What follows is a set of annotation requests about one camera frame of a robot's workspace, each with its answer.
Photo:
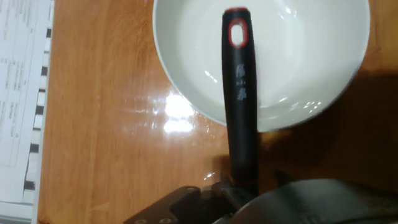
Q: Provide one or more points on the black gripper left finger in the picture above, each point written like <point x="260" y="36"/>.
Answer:
<point x="168" y="208"/>

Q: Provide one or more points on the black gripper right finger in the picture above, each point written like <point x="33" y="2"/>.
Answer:
<point x="230" y="194"/>

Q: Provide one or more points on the black ladle with red accents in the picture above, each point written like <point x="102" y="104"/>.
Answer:
<point x="239" y="109"/>

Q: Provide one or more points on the white ceramic bowl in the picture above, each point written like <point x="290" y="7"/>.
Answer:
<point x="295" y="62"/>

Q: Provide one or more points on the glossy wooden board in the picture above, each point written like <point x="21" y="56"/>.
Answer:
<point x="109" y="140"/>

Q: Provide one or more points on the white printed paper sheet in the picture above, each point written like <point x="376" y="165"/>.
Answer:
<point x="18" y="93"/>

